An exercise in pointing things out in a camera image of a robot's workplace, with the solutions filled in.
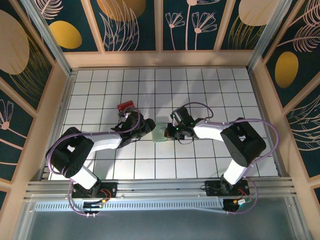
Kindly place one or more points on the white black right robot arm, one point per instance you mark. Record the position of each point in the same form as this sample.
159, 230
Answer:
212, 132

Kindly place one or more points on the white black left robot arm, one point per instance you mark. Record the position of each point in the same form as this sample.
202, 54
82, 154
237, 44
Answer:
105, 141

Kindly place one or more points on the grey metal panel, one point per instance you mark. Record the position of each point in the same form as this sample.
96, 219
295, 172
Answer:
150, 225

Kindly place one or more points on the aluminium cross rail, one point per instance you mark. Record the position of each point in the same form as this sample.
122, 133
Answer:
162, 186

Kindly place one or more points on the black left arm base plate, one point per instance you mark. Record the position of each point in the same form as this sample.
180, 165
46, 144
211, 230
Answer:
111, 190

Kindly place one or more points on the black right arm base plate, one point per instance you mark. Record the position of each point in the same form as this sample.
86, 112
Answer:
212, 190

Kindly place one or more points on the aluminium side rail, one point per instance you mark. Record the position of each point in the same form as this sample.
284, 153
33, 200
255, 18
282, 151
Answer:
266, 125
59, 125

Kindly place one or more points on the aluminium corner post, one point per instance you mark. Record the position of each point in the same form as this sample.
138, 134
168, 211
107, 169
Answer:
48, 37
268, 37

